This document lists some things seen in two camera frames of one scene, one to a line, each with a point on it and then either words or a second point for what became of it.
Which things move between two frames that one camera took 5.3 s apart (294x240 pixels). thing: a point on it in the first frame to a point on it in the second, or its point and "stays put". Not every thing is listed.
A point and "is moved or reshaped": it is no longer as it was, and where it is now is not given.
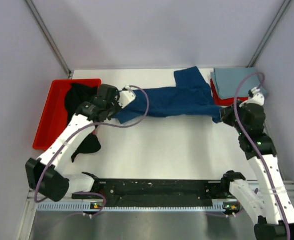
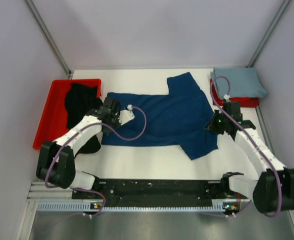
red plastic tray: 55,118 stays put
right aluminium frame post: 279,16 stays put
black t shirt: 77,95 stays put
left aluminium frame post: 48,35 stays put
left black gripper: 118,106 to 116,116
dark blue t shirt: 190,97 is moved or reshaped
